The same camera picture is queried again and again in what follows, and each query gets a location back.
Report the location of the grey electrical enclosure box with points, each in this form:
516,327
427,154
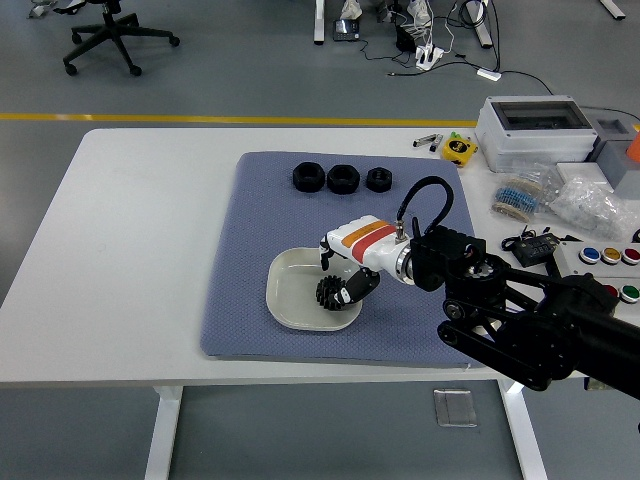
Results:
535,140

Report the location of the silver metal object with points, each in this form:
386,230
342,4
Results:
40,11

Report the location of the large black hex nut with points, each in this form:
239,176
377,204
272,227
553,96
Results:
342,179
307,177

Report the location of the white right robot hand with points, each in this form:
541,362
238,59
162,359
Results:
370,245

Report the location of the blue-grey textured mat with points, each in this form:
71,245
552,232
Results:
260,225

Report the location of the white square plate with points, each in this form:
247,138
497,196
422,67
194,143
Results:
290,300

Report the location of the white left table leg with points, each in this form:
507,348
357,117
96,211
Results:
162,435

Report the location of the black electronic module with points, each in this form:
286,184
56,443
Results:
535,249

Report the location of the grey push-button control box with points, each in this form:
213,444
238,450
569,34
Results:
575,265

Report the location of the small black hex nut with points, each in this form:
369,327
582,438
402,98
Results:
378,180

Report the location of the grey plastic box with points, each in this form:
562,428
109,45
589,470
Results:
612,160

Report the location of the white desk leg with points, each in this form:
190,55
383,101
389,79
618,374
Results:
319,22
482,27
614,9

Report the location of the black desk phone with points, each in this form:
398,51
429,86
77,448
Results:
346,30

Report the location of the silver black marker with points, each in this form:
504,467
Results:
435,146
425,141

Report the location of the black office chair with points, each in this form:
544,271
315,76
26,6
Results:
107,30

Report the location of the white right table leg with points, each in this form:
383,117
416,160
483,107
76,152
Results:
522,435

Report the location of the yellow tape measure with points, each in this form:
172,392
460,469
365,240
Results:
457,150

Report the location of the large black gear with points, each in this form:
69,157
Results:
325,299

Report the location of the white power strip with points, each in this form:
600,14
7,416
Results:
429,56

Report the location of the white table leg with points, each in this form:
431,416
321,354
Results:
162,435
522,435

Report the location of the metal floor socket plate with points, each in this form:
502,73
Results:
455,407

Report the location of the white power adapter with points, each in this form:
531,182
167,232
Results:
489,74

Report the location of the black power brick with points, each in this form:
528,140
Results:
405,37

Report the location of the blue resistor tape roll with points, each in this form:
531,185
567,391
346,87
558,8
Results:
517,197

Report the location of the orange object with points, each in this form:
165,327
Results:
635,147

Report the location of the clear bag of white parts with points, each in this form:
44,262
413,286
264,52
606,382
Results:
590,202

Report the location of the white flat box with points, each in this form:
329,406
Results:
580,172

